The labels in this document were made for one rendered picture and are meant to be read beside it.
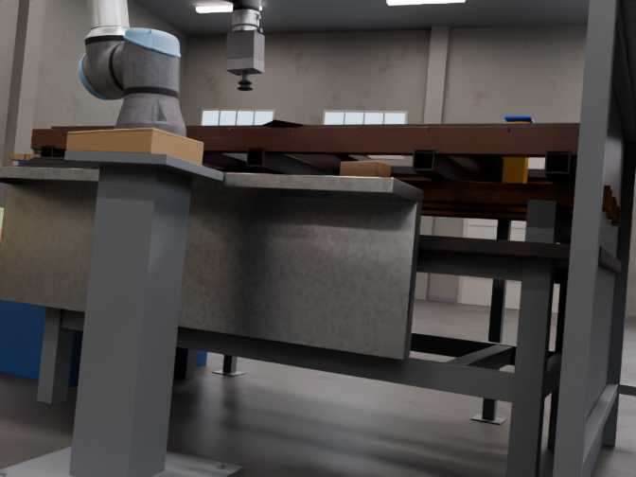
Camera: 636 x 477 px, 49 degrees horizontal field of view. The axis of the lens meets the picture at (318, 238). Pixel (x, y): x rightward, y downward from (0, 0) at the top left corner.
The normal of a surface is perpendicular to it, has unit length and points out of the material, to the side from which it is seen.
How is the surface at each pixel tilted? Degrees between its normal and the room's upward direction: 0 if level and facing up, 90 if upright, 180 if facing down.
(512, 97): 90
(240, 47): 92
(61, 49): 90
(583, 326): 90
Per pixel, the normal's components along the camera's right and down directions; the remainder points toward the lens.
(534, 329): -0.44, -0.07
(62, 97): 0.94, 0.07
